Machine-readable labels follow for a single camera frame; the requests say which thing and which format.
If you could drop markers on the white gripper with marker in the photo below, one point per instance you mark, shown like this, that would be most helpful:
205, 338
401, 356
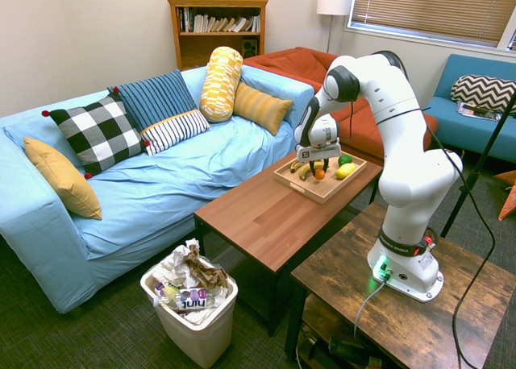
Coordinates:
318, 151

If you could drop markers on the orange tangerine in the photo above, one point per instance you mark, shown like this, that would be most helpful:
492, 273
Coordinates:
319, 175

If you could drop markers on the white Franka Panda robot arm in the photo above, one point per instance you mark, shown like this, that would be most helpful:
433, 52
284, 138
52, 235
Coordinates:
399, 171

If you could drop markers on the wooden serving tray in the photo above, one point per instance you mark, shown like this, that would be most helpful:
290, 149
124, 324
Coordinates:
322, 179

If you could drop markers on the yellow banana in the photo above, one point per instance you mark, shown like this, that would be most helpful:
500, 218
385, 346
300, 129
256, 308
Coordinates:
303, 173

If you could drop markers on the brown overripe banana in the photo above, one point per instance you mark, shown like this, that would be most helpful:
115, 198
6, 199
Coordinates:
296, 166

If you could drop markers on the yellow lemon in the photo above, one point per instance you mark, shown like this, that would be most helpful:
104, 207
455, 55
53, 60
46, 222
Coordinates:
345, 170

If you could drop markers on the green lime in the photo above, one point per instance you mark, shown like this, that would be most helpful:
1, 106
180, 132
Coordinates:
345, 159

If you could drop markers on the brown wooden coffee table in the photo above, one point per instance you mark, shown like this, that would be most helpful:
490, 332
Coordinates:
282, 220

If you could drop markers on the mustard striped rectangular pillow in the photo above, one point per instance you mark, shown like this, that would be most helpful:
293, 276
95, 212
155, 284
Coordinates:
260, 108

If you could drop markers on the orange red sofa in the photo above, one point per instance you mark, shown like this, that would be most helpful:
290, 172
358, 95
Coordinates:
290, 65

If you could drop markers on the yellow white patterned bolster pillow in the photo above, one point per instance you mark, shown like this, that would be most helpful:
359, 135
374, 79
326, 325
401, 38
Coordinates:
221, 85

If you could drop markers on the small black speaker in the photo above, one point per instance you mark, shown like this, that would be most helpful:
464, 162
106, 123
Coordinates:
250, 47

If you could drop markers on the white navy striped pillow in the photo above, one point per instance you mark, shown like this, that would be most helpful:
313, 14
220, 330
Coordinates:
177, 130

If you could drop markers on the crumpled brown paper bag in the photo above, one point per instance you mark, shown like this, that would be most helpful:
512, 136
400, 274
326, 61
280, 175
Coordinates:
203, 270

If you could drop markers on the rustic dark wood side table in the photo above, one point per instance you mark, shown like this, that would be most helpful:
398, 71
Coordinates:
403, 304

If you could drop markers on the white floor lamp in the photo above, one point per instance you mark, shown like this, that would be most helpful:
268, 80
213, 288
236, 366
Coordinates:
334, 6

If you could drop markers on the black tripod stand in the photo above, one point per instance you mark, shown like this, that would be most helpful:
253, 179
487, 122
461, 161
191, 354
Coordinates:
479, 167

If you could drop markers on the teal blue couch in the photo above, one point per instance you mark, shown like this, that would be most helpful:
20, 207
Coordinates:
475, 131

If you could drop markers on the magazine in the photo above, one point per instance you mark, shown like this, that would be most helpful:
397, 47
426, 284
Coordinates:
475, 111

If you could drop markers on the wooden bookshelf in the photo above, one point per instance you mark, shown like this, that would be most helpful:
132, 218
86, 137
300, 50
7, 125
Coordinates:
217, 26

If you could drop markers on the crumpled white paper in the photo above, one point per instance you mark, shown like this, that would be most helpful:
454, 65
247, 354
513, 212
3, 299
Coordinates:
175, 266

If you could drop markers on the row of books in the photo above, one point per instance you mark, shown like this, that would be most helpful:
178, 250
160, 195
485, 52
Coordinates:
219, 22

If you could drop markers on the blue striped pillow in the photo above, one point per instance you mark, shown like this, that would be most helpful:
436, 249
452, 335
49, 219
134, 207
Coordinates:
155, 97

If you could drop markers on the light blue covered sofa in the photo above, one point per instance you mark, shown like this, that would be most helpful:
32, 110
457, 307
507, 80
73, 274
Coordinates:
141, 191

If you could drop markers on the black clamp tool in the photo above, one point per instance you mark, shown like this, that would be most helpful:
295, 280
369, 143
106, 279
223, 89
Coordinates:
342, 347

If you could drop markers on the black white chevron pillow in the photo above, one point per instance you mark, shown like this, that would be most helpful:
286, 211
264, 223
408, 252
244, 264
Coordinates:
481, 89

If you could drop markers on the hint water bottle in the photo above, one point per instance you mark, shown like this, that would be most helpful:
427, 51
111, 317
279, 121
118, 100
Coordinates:
189, 298

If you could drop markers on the wooden window blinds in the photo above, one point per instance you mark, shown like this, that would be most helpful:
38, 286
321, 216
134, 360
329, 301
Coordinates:
435, 6

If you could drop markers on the cream plastic trash bin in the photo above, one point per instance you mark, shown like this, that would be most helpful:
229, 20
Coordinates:
193, 328

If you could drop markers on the black white checkered pillow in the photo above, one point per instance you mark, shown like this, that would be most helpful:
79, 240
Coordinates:
98, 133

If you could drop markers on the mustard yellow square pillow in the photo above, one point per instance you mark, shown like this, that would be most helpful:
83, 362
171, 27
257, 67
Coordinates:
64, 179

